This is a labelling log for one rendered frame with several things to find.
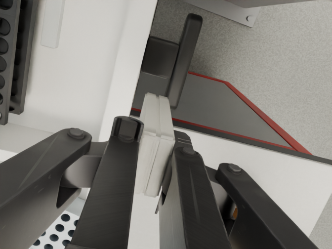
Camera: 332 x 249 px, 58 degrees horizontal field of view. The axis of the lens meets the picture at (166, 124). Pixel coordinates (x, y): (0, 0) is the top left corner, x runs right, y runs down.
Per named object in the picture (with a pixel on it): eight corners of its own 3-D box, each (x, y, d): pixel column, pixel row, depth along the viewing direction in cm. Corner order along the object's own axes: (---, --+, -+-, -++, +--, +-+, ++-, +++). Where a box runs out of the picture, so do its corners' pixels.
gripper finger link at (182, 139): (172, 174, 11) (248, 191, 11) (167, 127, 16) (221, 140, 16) (162, 208, 12) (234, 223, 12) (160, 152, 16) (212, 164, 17)
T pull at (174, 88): (202, 16, 23) (205, 16, 21) (175, 107, 25) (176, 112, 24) (156, 3, 22) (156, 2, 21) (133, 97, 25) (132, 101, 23)
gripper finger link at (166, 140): (158, 135, 12) (176, 139, 12) (157, 94, 19) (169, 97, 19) (141, 196, 13) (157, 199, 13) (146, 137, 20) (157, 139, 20)
